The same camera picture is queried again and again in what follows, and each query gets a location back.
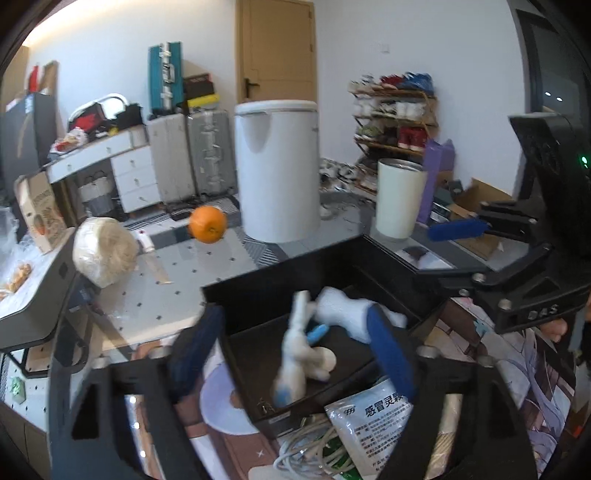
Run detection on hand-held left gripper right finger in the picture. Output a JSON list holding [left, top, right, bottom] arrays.
[[365, 304, 539, 480]]

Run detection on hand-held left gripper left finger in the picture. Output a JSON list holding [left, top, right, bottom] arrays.
[[48, 304, 227, 480]]

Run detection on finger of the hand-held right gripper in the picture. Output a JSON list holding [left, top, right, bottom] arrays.
[[426, 200, 542, 243], [416, 244, 556, 302]]

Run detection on white plush toy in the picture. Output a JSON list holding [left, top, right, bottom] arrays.
[[269, 286, 409, 408]]

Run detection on white green medicine packet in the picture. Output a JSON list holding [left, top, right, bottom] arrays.
[[322, 375, 417, 480]]

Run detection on black storage box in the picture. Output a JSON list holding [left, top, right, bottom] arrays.
[[200, 233, 489, 440]]

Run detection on white cable bundle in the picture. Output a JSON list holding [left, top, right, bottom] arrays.
[[274, 412, 366, 480]]

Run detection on person's right hand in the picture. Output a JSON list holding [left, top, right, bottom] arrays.
[[539, 318, 571, 344]]

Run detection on open cardboard box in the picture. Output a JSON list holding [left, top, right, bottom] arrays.
[[433, 176, 516, 260]]

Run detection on purple block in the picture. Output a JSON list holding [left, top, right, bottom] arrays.
[[417, 137, 456, 225]]

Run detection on printed desk mat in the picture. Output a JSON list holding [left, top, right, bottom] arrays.
[[129, 295, 591, 480]]

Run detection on white tumbler cup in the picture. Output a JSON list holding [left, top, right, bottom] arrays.
[[374, 157, 430, 241]]

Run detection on orange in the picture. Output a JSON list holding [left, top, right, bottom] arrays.
[[187, 205, 229, 245]]

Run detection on scattered shoes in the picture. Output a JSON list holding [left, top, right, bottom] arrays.
[[318, 156, 380, 195]]

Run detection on wooden shoe rack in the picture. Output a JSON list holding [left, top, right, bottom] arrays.
[[348, 71, 440, 161]]

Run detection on dark glass door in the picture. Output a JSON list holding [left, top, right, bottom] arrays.
[[514, 0, 591, 121]]

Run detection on beige wrapped bundle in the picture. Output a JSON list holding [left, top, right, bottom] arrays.
[[71, 216, 140, 289]]

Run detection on grey laundry basket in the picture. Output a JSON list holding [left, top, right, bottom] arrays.
[[76, 172, 117, 216]]

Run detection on white dresser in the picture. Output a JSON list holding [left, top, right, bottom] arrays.
[[45, 126, 161, 216]]

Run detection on silver suitcase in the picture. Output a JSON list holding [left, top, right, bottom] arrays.
[[185, 109, 238, 198], [146, 111, 198, 205]]

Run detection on white electric kettle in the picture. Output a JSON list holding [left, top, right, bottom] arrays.
[[232, 99, 323, 244]]

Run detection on clear plastic snack bag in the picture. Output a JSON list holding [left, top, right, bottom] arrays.
[[0, 204, 37, 297]]

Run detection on cardboard carton orange print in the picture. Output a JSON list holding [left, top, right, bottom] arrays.
[[13, 170, 68, 256]]

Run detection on snack plate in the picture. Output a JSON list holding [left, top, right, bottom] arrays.
[[50, 128, 89, 154]]

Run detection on yellow black box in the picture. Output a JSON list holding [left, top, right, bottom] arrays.
[[186, 93, 222, 114]]

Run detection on red black bag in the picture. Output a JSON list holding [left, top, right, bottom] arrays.
[[67, 102, 110, 136]]

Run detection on wooden door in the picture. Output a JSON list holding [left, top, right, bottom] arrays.
[[235, 0, 318, 105]]

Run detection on dark brown box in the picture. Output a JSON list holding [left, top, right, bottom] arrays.
[[182, 73, 216, 101]]

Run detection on black fridge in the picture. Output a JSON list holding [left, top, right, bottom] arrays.
[[0, 91, 59, 205]]

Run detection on teal suitcase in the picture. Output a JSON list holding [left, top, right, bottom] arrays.
[[147, 41, 185, 114]]

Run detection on flat cardboard piece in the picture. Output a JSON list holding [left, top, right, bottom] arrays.
[[38, 59, 61, 96]]

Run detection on white handled knife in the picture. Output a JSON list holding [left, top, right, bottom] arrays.
[[134, 230, 173, 286]]

